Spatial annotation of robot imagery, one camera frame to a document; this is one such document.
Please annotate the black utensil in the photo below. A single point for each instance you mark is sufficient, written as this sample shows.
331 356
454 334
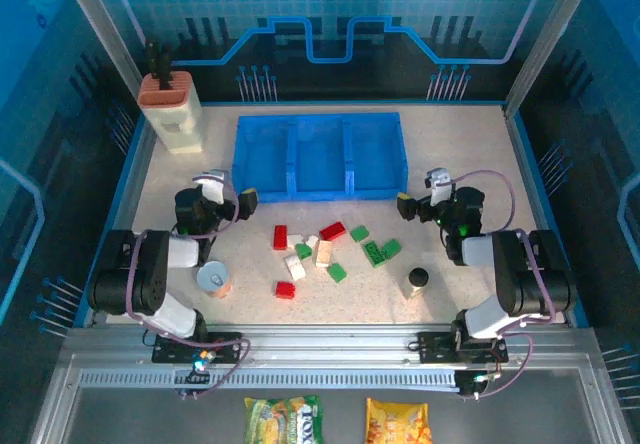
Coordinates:
162 71

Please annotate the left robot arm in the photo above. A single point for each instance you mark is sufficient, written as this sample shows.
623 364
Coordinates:
150 264

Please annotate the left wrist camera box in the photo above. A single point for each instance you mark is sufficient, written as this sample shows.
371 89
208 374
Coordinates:
214 189

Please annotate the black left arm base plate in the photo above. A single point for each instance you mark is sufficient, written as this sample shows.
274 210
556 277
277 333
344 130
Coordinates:
225 349

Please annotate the red long lego brick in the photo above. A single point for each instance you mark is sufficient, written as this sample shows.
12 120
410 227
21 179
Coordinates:
280 237

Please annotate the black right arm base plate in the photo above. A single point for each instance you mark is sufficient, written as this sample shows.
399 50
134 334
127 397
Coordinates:
435 346

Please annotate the green long studded lego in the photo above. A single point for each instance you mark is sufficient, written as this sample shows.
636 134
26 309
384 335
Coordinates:
373 255

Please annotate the blue three-compartment bin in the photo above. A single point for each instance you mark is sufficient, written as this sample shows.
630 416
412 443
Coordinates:
320 149

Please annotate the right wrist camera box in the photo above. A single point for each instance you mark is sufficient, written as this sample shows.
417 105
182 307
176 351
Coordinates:
440 181

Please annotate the green snack bag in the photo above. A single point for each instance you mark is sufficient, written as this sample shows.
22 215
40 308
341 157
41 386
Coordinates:
282 421

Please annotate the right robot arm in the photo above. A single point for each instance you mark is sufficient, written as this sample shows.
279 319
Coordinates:
515 274

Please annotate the small white lego brick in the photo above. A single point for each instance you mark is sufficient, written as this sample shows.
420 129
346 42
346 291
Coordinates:
312 241

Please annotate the tin can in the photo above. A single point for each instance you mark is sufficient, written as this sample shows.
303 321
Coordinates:
214 279

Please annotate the aluminium frame post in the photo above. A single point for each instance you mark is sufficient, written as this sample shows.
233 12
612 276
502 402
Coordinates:
545 34
100 24

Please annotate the black-capped small bottle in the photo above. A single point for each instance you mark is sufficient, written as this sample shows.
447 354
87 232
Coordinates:
418 277

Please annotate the green sloped lego brick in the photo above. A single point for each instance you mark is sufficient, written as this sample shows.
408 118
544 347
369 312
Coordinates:
337 272
303 251

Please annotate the beige utensil holder block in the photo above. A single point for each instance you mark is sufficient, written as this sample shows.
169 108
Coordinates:
175 124

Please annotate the yellow snack bag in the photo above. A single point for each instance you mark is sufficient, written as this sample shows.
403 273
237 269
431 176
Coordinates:
397 421

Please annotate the white rounded lego brick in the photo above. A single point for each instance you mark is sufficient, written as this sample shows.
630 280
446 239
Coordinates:
295 267

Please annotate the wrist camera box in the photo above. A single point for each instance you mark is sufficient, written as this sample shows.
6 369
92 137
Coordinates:
440 181
214 189

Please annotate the cream long lego brick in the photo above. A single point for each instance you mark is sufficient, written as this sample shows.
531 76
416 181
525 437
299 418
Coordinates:
324 254

